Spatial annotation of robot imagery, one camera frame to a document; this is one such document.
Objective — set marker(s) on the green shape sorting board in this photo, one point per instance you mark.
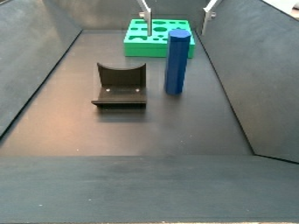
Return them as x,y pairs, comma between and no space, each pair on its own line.
140,45

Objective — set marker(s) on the blue hexagonal prism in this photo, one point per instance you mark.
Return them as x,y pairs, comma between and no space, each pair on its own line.
179,40

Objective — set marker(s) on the black curved holder block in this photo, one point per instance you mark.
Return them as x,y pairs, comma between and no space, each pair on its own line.
121,85

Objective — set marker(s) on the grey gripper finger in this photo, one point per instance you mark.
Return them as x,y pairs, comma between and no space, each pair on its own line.
145,15
208,14

